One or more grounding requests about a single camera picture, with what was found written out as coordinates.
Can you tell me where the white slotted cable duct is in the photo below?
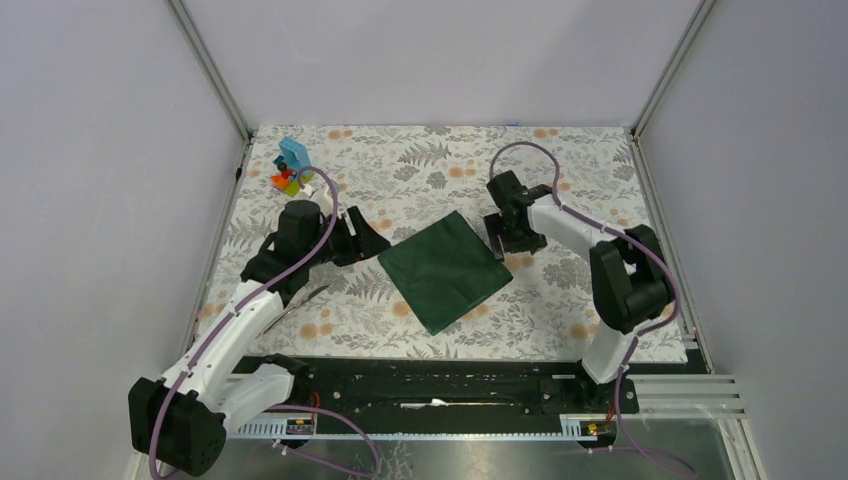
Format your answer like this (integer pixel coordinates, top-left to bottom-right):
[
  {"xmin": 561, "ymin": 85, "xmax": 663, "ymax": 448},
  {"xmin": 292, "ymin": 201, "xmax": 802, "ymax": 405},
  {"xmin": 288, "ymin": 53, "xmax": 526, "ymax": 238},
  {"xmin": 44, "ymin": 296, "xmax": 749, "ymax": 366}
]
[{"xmin": 228, "ymin": 415, "xmax": 598, "ymax": 442}]

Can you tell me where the floral patterned table mat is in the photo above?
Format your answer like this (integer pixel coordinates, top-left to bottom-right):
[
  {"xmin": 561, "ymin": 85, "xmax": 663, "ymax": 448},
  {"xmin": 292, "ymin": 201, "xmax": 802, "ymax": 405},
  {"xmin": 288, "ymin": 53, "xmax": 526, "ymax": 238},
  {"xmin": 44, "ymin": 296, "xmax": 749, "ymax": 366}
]
[{"xmin": 199, "ymin": 125, "xmax": 648, "ymax": 361}]

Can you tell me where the colourful toy brick build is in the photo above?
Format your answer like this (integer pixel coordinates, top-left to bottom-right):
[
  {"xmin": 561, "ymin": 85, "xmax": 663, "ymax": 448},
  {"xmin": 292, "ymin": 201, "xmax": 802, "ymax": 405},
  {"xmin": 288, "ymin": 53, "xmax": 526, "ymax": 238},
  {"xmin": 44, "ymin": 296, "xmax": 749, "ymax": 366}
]
[{"xmin": 270, "ymin": 137, "xmax": 312, "ymax": 197}]

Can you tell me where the purple cable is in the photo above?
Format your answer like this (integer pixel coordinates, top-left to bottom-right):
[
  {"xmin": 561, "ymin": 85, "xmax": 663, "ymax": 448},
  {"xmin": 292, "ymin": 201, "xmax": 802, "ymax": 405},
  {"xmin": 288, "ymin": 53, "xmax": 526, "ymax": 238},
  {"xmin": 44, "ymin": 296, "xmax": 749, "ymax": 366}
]
[
  {"xmin": 148, "ymin": 166, "xmax": 382, "ymax": 480},
  {"xmin": 488, "ymin": 140, "xmax": 698, "ymax": 478}
]

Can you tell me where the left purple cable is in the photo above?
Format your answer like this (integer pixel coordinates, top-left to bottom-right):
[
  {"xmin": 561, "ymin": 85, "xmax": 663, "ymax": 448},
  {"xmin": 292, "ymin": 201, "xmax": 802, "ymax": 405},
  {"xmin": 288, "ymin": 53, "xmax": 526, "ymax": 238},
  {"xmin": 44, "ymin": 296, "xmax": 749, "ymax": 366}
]
[{"xmin": 148, "ymin": 166, "xmax": 382, "ymax": 480}]

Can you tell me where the aluminium rail right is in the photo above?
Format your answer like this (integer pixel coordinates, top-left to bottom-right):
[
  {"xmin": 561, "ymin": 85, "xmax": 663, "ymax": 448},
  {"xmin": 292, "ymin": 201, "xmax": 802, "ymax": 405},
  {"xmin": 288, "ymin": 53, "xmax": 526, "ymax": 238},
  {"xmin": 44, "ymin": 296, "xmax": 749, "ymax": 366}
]
[{"xmin": 629, "ymin": 374, "xmax": 746, "ymax": 419}]

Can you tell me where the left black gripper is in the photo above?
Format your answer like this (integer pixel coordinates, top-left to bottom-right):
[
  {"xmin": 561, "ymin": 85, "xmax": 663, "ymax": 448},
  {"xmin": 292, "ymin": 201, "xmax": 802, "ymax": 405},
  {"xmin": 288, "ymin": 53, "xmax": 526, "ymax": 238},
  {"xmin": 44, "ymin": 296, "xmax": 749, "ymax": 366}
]
[{"xmin": 303, "ymin": 205, "xmax": 390, "ymax": 267}]

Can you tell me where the dark green cloth napkin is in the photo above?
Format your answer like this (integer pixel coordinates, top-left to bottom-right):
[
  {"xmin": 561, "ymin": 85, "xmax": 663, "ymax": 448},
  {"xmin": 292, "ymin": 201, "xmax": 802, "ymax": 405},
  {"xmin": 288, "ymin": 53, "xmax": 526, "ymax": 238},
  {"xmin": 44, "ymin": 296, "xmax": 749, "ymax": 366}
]
[{"xmin": 378, "ymin": 211, "xmax": 513, "ymax": 335}]

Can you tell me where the aluminium frame post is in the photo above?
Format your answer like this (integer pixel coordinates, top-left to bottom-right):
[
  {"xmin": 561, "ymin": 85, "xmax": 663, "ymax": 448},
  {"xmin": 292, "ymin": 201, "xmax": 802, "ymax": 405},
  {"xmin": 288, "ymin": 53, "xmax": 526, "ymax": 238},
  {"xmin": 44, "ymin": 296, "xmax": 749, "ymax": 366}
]
[
  {"xmin": 164, "ymin": 0, "xmax": 253, "ymax": 143},
  {"xmin": 630, "ymin": 0, "xmax": 718, "ymax": 138}
]

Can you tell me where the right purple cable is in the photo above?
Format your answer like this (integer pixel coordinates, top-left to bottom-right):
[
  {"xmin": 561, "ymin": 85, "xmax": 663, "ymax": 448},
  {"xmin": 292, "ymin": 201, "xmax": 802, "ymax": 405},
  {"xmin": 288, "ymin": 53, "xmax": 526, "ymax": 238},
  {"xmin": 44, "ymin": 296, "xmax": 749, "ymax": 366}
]
[{"xmin": 488, "ymin": 140, "xmax": 698, "ymax": 478}]

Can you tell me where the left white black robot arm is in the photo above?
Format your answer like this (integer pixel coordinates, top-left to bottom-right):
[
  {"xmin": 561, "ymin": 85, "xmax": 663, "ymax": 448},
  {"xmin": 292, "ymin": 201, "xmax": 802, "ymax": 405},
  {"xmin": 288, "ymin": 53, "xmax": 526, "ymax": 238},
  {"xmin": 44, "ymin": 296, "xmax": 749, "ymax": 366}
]
[{"xmin": 128, "ymin": 200, "xmax": 390, "ymax": 476}]

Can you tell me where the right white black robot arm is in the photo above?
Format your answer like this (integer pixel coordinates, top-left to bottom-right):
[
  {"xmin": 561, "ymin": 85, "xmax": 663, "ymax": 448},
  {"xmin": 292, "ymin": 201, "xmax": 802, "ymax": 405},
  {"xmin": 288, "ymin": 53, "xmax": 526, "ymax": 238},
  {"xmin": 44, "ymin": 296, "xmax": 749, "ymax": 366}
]
[{"xmin": 484, "ymin": 171, "xmax": 676, "ymax": 412}]

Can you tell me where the left aluminium frame post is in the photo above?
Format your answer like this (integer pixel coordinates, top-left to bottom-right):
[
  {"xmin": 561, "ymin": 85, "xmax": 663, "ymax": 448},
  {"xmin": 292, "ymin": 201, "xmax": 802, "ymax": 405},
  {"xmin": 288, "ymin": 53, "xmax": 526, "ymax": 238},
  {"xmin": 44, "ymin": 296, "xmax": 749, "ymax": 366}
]
[{"xmin": 164, "ymin": 0, "xmax": 253, "ymax": 143}]

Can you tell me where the right aluminium frame post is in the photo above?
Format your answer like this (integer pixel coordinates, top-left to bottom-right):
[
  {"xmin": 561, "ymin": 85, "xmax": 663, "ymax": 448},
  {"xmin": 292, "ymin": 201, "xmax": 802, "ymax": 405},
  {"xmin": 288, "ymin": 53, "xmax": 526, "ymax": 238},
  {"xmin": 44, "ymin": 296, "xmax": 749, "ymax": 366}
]
[{"xmin": 630, "ymin": 0, "xmax": 718, "ymax": 138}]

